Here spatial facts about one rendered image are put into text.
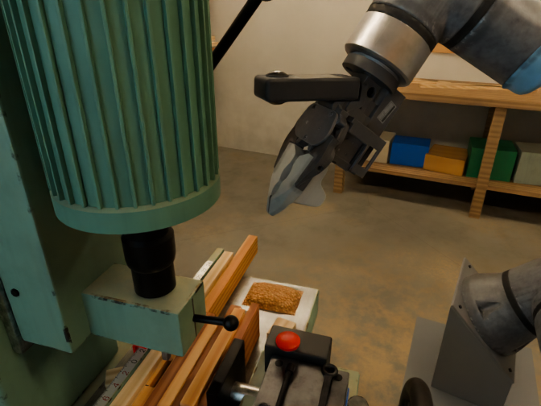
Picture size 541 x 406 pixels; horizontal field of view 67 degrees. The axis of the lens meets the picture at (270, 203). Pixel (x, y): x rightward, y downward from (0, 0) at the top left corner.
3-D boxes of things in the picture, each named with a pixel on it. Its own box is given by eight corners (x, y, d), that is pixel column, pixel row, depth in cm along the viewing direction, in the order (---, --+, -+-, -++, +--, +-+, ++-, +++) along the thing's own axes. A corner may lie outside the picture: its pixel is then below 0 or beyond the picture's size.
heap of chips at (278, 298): (294, 316, 71) (295, 307, 71) (241, 304, 74) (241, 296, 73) (303, 292, 77) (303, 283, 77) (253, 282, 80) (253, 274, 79)
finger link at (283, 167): (296, 226, 54) (335, 167, 52) (262, 209, 50) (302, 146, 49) (286, 216, 56) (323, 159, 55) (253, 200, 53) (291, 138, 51)
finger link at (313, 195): (307, 238, 51) (348, 176, 50) (271, 221, 48) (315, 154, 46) (296, 226, 54) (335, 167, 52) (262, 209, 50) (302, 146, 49)
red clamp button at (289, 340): (296, 355, 49) (297, 349, 48) (272, 350, 49) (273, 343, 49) (302, 337, 51) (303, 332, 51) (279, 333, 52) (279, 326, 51)
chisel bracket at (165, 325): (185, 367, 51) (178, 314, 47) (90, 342, 54) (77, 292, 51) (209, 327, 57) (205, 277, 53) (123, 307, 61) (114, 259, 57)
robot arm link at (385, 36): (398, 11, 41) (347, 10, 49) (371, 54, 42) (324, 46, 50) (444, 61, 46) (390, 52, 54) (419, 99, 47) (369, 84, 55)
